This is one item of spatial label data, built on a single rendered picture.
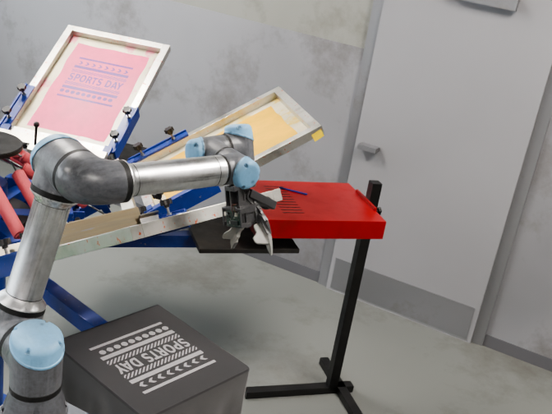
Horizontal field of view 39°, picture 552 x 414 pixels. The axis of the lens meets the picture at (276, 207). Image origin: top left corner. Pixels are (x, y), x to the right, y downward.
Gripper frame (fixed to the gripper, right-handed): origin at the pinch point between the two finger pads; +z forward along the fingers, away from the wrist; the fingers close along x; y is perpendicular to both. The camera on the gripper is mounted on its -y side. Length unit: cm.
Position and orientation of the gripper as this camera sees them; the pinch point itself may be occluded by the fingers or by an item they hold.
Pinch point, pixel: (253, 251)
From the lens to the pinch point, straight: 214.4
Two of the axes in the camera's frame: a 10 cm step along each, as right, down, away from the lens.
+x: 7.4, 0.8, -6.7
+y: -6.7, 1.9, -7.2
